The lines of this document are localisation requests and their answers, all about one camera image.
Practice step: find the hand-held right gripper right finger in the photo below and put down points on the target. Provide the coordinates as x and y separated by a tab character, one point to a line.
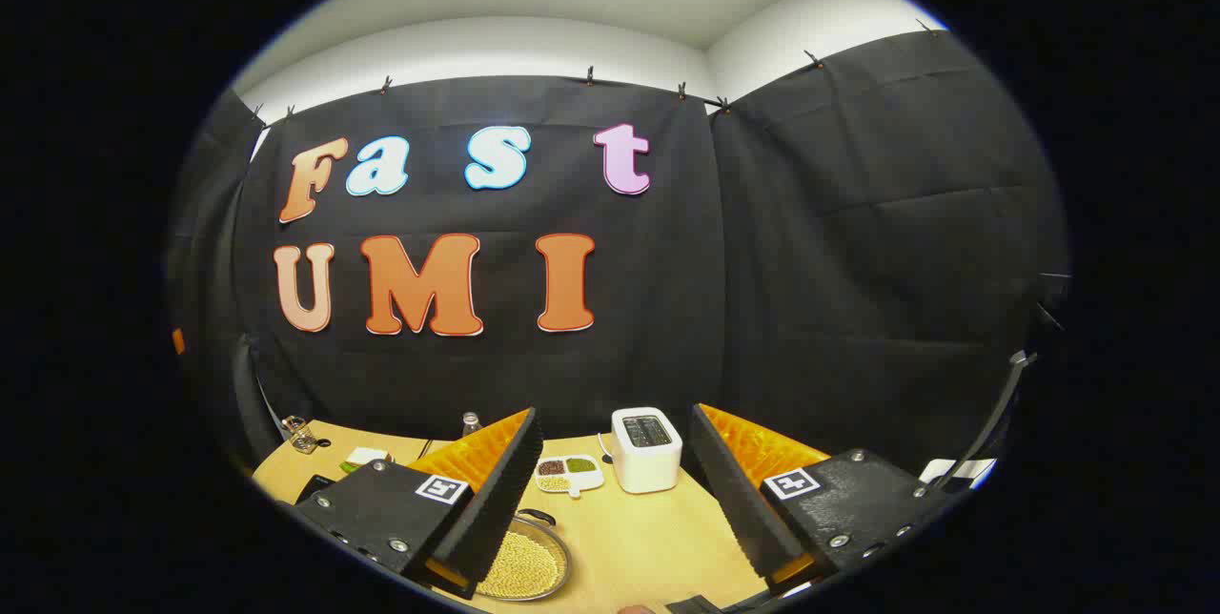
739	509

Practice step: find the white divided dish with beans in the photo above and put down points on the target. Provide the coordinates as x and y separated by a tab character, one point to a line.
569	476

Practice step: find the pile of yellow soybeans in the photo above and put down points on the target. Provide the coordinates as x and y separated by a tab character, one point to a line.
524	566

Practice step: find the white toaster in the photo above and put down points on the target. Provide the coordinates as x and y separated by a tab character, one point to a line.
646	457

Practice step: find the clear plastic water bottle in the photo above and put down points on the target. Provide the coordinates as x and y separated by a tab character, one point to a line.
472	425

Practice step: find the black induction cooktop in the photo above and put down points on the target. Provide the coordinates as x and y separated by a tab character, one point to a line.
315	488

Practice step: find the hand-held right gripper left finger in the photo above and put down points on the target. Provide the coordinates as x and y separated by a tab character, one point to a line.
496	509

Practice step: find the grey metal bar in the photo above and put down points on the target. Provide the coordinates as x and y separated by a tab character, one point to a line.
991	414

